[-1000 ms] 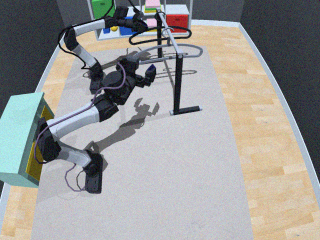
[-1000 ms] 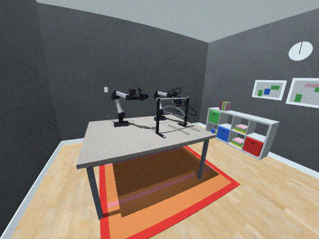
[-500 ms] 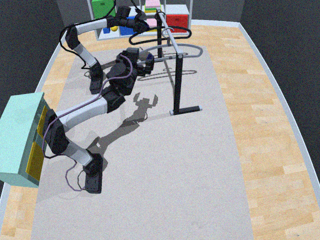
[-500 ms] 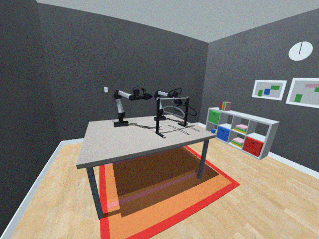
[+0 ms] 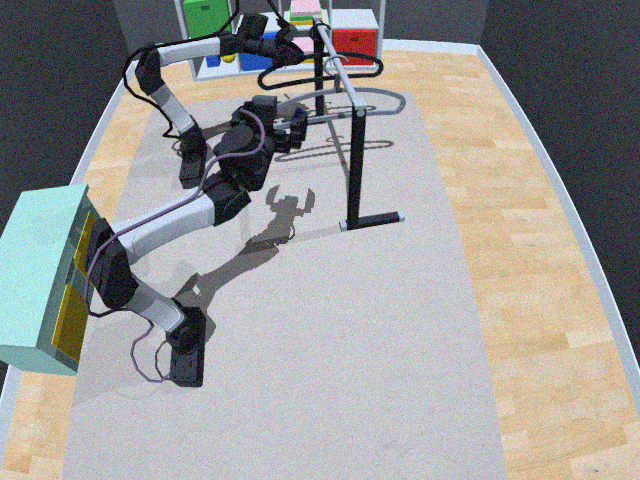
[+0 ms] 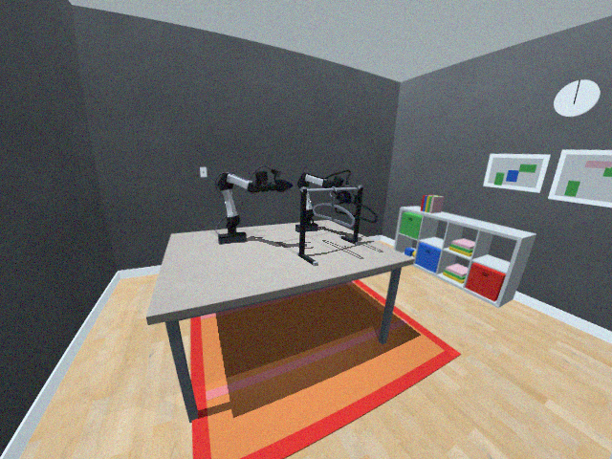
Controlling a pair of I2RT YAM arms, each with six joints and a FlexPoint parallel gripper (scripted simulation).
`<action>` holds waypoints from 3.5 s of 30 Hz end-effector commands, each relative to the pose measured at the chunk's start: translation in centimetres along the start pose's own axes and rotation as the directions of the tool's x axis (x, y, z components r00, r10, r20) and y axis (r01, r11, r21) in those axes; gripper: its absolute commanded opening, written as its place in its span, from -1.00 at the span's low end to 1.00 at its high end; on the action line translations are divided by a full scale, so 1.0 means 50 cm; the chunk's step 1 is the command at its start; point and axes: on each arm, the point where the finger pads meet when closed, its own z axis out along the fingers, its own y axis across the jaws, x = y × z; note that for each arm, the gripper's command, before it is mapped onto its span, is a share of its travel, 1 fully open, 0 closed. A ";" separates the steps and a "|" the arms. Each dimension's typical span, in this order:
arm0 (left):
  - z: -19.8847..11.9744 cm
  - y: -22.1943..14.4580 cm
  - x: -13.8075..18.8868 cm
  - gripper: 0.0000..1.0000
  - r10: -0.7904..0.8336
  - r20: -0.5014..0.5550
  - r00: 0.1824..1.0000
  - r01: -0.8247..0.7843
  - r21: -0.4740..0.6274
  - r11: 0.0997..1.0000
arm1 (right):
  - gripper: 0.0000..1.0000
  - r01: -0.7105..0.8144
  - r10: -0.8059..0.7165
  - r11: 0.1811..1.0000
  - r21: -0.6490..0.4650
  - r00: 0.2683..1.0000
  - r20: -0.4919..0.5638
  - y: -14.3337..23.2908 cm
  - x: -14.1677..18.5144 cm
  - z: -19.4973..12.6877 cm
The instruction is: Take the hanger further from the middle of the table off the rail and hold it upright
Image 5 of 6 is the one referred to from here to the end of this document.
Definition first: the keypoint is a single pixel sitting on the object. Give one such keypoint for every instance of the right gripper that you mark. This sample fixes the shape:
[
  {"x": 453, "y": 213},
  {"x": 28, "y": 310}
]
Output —
[{"x": 281, "y": 142}]

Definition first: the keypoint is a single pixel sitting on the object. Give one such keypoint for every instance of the black clothes hanger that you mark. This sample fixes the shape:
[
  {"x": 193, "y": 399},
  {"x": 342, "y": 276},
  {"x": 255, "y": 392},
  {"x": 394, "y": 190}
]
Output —
[{"x": 319, "y": 55}]

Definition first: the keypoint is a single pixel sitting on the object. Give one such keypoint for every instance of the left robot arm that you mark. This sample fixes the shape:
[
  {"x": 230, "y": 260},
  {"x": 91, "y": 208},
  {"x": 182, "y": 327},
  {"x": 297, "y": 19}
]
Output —
[{"x": 148, "y": 74}]

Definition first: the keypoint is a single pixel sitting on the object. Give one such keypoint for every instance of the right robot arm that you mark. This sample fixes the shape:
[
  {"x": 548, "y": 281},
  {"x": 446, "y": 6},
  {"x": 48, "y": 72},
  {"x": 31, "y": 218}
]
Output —
[{"x": 217, "y": 202}]

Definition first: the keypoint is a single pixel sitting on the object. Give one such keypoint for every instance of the grey plastic hanger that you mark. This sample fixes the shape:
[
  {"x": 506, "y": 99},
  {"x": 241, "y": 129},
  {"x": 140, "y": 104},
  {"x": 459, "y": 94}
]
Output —
[{"x": 338, "y": 89}]

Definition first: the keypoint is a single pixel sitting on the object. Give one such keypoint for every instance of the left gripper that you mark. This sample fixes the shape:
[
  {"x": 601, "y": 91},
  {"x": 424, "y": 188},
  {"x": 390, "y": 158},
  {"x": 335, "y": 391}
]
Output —
[{"x": 287, "y": 57}]

